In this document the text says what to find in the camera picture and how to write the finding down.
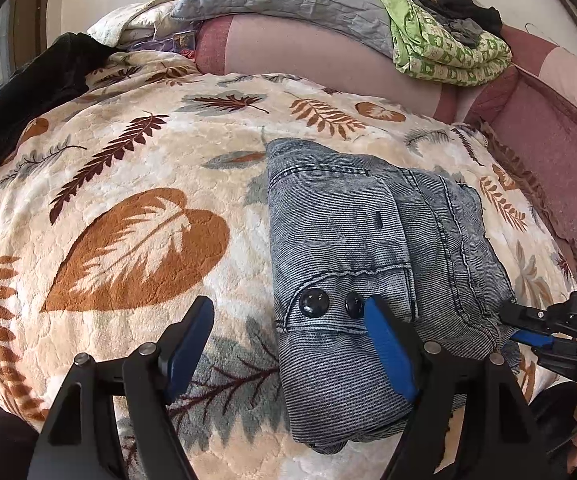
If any grey denim jacket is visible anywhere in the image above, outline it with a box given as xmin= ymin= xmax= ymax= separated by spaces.
xmin=266 ymin=137 xmax=523 ymax=456

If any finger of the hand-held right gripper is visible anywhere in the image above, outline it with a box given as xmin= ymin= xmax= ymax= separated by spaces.
xmin=509 ymin=329 xmax=577 ymax=381
xmin=498 ymin=302 xmax=571 ymax=335

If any black clothes pile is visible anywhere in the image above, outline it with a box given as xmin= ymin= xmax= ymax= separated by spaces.
xmin=398 ymin=0 xmax=504 ymax=36

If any small colourful box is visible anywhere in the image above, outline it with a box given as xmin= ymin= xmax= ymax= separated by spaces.
xmin=171 ymin=31 xmax=200 ymax=55

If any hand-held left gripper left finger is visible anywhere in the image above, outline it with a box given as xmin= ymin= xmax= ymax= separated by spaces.
xmin=28 ymin=296 xmax=215 ymax=480

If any black garment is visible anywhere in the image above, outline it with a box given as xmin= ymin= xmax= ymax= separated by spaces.
xmin=0 ymin=32 xmax=116 ymax=188

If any pink sofa backrest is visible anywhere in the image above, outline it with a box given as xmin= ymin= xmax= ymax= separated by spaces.
xmin=194 ymin=14 xmax=577 ymax=286

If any cream leaf-print blanket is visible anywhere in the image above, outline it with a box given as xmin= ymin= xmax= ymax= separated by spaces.
xmin=0 ymin=50 xmax=577 ymax=480

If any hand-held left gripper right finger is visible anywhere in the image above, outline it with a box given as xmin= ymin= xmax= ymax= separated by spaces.
xmin=363 ymin=295 xmax=554 ymax=480

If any small grey cloth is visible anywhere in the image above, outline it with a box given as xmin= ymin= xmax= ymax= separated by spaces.
xmin=435 ymin=17 xmax=485 ymax=45

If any green patterned blanket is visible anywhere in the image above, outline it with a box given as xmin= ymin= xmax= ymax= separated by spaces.
xmin=365 ymin=0 xmax=513 ymax=87

